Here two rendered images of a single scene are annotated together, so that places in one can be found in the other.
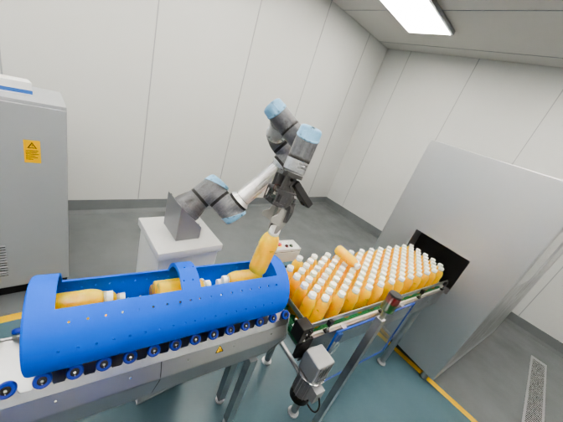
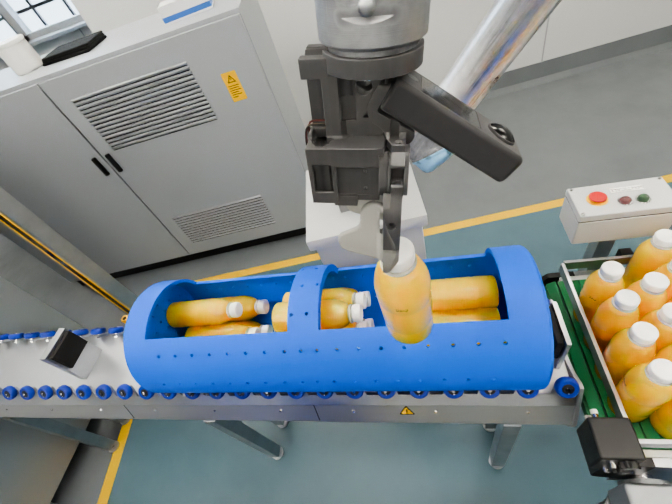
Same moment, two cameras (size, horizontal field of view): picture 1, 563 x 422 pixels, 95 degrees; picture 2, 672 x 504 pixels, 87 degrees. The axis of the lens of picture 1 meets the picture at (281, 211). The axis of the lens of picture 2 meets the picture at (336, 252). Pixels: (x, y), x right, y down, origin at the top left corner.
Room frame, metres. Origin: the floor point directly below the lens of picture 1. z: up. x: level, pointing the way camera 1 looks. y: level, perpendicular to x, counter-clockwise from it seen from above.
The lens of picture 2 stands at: (0.64, -0.19, 1.80)
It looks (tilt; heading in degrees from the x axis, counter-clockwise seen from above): 47 degrees down; 62
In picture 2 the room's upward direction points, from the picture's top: 23 degrees counter-clockwise
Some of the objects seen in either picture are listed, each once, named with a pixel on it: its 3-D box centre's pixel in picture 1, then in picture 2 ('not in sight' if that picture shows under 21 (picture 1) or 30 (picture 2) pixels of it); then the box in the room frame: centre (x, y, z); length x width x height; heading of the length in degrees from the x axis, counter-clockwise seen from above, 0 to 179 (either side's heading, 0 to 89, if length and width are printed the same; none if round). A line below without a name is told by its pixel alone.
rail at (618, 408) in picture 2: (286, 296); (590, 339); (1.14, -0.18, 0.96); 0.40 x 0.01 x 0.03; 40
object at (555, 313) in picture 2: not in sight; (552, 336); (1.09, -0.12, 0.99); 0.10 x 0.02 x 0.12; 40
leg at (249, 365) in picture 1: (238, 392); (502, 443); (0.99, -0.11, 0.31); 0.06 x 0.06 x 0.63; 40
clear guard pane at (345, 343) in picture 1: (364, 342); not in sight; (1.29, -0.78, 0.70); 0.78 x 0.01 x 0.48; 130
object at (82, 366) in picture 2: not in sight; (75, 354); (0.24, 0.90, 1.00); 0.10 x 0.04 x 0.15; 40
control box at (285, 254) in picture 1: (282, 250); (615, 211); (1.45, -0.09, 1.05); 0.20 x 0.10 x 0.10; 130
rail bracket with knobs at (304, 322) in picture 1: (301, 330); (607, 441); (0.97, -0.28, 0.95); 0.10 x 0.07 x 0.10; 40
